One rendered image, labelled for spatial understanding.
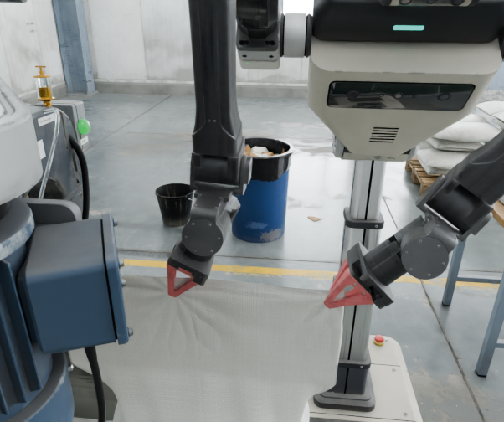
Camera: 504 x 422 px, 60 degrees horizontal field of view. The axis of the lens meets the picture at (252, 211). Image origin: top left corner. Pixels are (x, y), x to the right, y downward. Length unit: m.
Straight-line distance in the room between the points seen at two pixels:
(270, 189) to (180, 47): 6.27
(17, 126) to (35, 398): 0.25
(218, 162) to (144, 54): 8.53
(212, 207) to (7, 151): 0.30
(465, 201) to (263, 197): 2.34
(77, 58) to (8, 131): 9.04
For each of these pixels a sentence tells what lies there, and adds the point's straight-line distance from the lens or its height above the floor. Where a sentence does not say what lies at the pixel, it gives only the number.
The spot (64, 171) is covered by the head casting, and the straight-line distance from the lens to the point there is 0.86.
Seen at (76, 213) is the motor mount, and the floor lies 1.30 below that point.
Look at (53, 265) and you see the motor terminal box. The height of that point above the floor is 1.30.
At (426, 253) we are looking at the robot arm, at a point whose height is 1.21.
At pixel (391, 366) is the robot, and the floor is 0.26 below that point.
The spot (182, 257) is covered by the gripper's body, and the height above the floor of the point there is 1.15.
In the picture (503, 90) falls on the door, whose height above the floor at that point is 0.23.
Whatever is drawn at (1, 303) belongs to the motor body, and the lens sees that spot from 0.40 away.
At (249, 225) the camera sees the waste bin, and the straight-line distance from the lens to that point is 3.03.
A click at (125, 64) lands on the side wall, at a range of 9.28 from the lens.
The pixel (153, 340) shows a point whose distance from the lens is 0.84.
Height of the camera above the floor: 1.49
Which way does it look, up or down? 24 degrees down
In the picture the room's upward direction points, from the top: straight up
